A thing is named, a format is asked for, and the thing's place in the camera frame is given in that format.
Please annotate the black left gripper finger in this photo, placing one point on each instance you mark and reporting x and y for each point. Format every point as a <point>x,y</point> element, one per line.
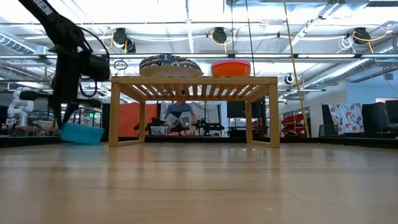
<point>61,116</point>
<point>70,112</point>

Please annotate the teal plastic bowl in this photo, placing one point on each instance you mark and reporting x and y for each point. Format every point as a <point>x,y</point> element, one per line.
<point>82,135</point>

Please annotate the blue patterned paper bowl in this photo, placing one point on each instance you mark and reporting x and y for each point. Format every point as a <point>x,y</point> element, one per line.
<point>169,57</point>
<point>171,73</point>
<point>186,64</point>

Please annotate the yellow plastic bowl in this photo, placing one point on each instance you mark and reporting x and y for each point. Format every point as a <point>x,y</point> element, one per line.
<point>230,73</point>

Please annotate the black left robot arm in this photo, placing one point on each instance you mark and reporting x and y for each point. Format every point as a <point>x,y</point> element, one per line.
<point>59,28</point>

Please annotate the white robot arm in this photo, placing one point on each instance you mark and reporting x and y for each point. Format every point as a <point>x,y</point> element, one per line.
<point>18,109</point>

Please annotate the wooden slatted shelf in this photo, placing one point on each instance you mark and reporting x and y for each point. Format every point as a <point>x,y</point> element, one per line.
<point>192,80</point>

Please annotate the orange partition panel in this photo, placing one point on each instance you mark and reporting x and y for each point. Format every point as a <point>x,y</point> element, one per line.
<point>130,119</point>

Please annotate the grey patterned cloth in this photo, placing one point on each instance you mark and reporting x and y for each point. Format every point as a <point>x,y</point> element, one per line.
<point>162,109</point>

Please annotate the person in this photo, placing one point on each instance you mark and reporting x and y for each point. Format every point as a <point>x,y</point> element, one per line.
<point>178,115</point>

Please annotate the black screen panel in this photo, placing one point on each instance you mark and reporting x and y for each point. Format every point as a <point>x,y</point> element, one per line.
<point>236,109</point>

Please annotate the red storage bins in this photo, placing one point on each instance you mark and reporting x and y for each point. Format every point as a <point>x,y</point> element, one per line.
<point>292,123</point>

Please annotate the floral cloth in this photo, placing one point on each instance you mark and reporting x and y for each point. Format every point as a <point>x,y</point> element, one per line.
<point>346,118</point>

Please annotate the large black monitor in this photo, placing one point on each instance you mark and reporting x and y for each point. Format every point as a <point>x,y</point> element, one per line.
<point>377,115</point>

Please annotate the black aluminium table frame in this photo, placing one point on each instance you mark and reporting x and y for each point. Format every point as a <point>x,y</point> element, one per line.
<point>342,141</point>

